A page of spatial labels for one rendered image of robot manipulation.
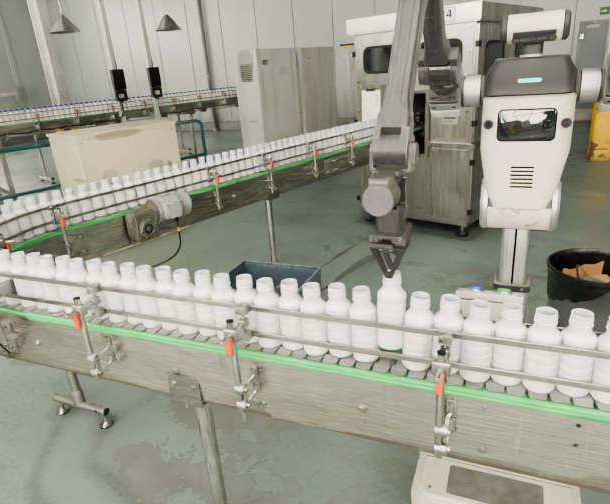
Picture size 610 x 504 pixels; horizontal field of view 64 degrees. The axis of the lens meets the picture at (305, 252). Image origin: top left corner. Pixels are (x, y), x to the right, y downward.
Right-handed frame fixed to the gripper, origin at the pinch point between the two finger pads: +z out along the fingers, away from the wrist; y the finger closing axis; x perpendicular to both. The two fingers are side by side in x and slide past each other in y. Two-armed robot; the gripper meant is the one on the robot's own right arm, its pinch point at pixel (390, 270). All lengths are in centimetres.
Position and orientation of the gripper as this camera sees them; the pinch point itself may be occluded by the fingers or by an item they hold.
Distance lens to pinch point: 101.3
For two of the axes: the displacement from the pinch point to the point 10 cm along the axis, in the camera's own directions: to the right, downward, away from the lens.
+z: 0.6, 9.4, 3.4
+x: 9.2, 0.8, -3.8
